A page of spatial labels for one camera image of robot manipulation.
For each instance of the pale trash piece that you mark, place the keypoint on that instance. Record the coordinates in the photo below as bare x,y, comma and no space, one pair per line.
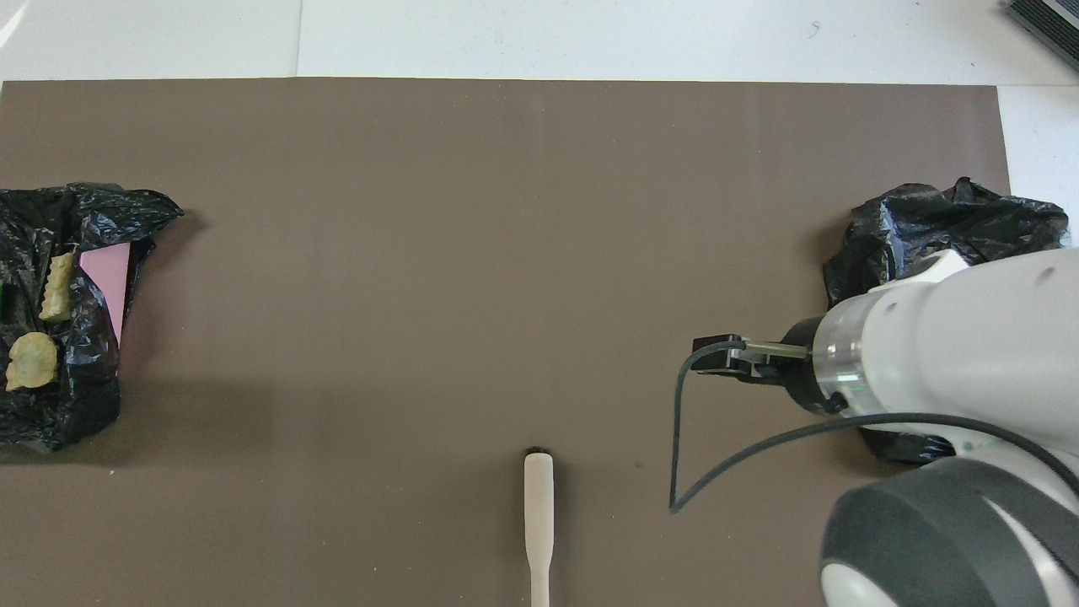
32,361

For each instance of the pink bin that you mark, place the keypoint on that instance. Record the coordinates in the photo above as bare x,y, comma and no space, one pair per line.
108,278

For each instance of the dark ribbed floor grille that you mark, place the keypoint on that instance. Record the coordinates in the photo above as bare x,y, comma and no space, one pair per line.
1049,24

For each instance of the black trash bag bin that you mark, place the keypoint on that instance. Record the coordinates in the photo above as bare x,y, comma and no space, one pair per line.
919,223

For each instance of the brown table mat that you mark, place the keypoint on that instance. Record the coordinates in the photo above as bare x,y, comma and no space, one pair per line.
421,253

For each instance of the black trash bag over pink bin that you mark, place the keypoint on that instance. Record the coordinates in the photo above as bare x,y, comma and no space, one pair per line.
84,396

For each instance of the orange striped trash piece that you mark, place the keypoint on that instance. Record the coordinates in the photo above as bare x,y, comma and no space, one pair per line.
57,288

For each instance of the beige hand brush black bristles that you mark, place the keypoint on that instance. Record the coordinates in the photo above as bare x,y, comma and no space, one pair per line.
539,506

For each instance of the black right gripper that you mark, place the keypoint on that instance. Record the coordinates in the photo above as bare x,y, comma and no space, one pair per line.
805,384

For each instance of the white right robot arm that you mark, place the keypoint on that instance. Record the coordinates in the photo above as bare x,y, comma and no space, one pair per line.
969,337

